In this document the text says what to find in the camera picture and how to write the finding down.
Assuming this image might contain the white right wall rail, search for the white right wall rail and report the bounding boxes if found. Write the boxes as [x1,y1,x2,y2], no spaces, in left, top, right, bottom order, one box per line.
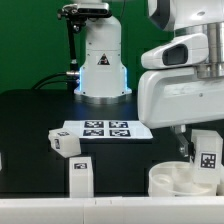
[217,166,224,196]

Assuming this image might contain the white marker sheet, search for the white marker sheet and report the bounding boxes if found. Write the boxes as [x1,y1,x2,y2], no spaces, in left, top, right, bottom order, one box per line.
[63,120,153,139]

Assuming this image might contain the white wall rail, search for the white wall rail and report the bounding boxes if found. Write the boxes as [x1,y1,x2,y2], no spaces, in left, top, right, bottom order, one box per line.
[217,166,224,196]
[0,197,224,224]

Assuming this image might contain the white front wall rail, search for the white front wall rail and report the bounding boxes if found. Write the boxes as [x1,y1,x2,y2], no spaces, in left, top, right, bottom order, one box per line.
[0,197,224,224]

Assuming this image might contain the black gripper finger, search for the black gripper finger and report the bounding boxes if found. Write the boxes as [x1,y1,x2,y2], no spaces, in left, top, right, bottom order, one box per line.
[171,125,189,157]

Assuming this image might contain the black cables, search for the black cables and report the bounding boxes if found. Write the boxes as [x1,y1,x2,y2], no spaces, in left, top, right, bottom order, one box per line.
[31,71,81,90]

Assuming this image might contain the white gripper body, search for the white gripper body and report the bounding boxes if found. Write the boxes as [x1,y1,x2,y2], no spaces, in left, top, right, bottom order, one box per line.
[137,67,224,129]

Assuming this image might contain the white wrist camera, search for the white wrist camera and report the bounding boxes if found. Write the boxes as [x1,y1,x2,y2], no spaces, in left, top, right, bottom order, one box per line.
[141,33,209,70]

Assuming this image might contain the white round stool seat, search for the white round stool seat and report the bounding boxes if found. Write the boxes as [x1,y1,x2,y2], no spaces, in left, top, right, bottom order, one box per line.
[148,161,217,197]

